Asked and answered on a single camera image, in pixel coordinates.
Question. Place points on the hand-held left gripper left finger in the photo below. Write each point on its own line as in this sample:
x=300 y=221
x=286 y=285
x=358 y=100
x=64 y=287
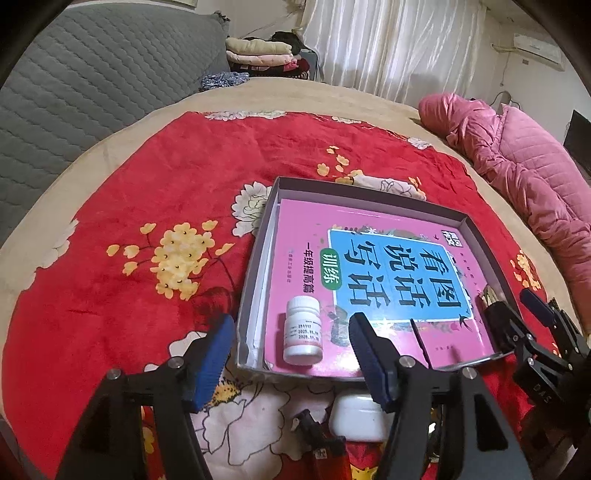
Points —
x=213 y=364

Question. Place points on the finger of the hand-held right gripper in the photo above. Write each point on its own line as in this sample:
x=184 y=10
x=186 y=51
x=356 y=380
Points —
x=505 y=323
x=542 y=307

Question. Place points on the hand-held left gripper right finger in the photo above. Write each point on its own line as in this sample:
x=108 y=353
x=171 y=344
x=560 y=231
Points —
x=369 y=362

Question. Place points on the brown wooden comb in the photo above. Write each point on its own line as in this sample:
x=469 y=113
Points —
x=488 y=295

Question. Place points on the white round jar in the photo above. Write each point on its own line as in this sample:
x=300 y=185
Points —
x=355 y=417

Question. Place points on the grey cardboard box lid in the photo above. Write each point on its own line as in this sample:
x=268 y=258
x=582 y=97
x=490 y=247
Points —
x=251 y=295

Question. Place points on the thin black stick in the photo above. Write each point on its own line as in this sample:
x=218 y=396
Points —
x=421 y=341

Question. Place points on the white pill bottle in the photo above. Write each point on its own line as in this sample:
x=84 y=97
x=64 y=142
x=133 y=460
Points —
x=302 y=330

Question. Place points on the red lighter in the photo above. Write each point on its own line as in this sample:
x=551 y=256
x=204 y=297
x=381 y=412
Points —
x=328 y=459

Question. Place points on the pink book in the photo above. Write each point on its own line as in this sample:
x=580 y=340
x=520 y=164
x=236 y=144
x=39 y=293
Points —
x=304 y=240

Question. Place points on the pink quilted jacket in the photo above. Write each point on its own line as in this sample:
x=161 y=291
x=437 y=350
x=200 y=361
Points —
x=521 y=161

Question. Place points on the black screen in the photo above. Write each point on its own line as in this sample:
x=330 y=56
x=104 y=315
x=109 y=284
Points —
x=579 y=141

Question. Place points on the red floral blanket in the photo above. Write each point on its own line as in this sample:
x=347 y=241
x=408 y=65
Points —
x=161 y=184

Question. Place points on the white air conditioner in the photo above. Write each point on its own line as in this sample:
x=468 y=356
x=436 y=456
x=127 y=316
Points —
x=538 y=50

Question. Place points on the beige bed cover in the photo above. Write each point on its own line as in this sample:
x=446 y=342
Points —
x=286 y=94

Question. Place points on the blue patterned cloth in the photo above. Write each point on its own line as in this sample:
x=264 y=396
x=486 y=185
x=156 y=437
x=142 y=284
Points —
x=221 y=81

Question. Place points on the grey quilted headboard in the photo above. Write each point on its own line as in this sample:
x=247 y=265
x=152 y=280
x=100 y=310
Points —
x=92 y=92

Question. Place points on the dark red garment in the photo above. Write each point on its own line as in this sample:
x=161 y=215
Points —
x=302 y=67

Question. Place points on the white curtain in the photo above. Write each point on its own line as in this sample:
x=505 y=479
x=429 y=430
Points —
x=392 y=41

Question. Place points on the pink folded garment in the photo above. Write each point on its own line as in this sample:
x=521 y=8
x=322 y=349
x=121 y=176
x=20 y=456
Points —
x=258 y=61

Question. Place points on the cream folded garment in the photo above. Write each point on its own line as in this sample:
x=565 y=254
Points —
x=251 y=45

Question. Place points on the black garment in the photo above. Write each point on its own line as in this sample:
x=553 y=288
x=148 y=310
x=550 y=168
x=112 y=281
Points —
x=286 y=39

